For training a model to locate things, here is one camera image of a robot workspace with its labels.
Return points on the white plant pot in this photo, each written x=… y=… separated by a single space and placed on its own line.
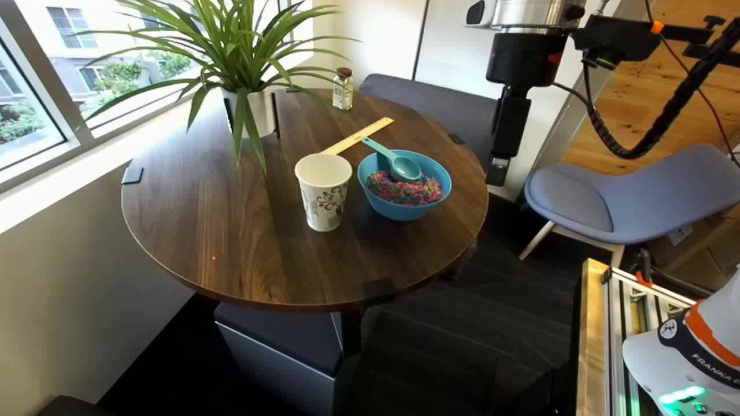
x=261 y=112

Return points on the small glass spice bottle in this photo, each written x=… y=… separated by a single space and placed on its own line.
x=343 y=92

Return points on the grey box ottoman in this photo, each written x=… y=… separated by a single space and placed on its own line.
x=268 y=360

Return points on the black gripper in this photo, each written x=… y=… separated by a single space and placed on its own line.
x=523 y=57

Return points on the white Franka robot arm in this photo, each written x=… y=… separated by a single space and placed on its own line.
x=533 y=12

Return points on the light wooden ruler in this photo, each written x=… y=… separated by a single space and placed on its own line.
x=361 y=136

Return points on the dark grey upholstered bench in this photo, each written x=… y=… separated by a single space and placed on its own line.
x=448 y=107

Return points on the light blue shell chair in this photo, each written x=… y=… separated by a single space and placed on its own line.
x=638 y=200

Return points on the teal plastic scoop spoon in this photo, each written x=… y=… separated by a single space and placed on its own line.
x=405 y=166

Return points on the grey window frame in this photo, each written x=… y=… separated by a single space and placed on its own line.
x=61 y=92

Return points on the blue bowl with sprinkles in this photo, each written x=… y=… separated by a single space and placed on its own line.
x=400 y=211

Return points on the green leafy plant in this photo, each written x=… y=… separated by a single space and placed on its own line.
x=232 y=46

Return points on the white patterned paper cup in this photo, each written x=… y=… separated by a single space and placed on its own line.
x=324 y=200

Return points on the round dark wooden table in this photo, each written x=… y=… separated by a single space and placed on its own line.
x=232 y=232

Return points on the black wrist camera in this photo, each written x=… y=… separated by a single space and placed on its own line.
x=616 y=37

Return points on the aluminium profile frame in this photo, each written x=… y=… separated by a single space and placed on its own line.
x=593 y=338

